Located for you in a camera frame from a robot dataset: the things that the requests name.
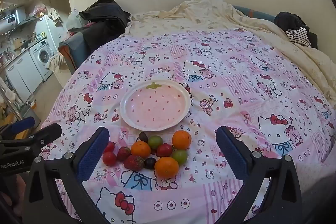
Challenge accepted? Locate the large red strawberry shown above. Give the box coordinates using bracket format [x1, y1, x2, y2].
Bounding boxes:
[123, 155, 145, 171]

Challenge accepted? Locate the white washing machine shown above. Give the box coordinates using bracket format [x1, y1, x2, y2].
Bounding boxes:
[29, 39, 54, 81]

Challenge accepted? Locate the large orange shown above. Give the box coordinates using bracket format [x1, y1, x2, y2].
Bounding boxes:
[154, 156, 179, 178]

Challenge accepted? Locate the white kitchen cabinet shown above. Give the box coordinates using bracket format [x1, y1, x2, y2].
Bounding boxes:
[5, 52, 44, 94]

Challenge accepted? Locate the cream towel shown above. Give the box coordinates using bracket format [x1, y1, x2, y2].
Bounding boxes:
[45, 55, 66, 73]

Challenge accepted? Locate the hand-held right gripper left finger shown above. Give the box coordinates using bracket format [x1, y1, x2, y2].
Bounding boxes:
[23, 126, 111, 224]

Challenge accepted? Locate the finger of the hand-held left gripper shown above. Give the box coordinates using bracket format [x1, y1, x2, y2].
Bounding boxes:
[0, 123, 63, 153]
[0, 116, 36, 136]

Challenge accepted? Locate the cream floral quilt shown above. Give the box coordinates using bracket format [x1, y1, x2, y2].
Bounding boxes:
[125, 0, 336, 106]

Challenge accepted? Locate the small orange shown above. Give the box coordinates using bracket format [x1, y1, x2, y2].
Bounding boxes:
[131, 140, 152, 159]
[172, 130, 192, 150]

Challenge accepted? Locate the green grape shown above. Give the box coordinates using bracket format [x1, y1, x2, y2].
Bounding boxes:
[172, 149, 188, 165]
[148, 135, 163, 149]

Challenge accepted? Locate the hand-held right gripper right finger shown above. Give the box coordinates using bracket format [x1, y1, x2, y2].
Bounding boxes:
[215, 126, 302, 224]

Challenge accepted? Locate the black jacket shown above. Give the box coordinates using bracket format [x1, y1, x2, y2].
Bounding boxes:
[79, 0, 132, 38]

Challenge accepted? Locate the white refrigerator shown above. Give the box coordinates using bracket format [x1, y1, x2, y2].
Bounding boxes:
[34, 15, 62, 56]

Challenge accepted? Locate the white plastic bag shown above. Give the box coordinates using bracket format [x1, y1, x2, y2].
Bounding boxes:
[67, 7, 83, 30]

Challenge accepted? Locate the pink strawberry-pattern plate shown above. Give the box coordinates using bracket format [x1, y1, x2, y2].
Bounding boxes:
[119, 81, 191, 132]

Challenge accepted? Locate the grey-blue sofa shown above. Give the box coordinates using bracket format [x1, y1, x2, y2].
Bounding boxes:
[58, 21, 126, 75]

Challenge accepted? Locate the silver kitchen appliance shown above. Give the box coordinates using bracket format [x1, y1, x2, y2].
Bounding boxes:
[0, 6, 28, 30]

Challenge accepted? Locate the striped garment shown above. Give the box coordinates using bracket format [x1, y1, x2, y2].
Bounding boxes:
[285, 28, 311, 47]

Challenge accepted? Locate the pink cartoon cat bedsheet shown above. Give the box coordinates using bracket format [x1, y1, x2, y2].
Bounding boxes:
[39, 27, 336, 224]

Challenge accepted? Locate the dark clothes pile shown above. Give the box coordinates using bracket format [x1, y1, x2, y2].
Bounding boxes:
[274, 11, 318, 49]

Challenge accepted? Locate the small red strawberry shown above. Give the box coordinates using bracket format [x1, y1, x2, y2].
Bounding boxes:
[117, 147, 132, 161]

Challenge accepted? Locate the blue headboard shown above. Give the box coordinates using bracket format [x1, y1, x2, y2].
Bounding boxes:
[232, 5, 279, 22]

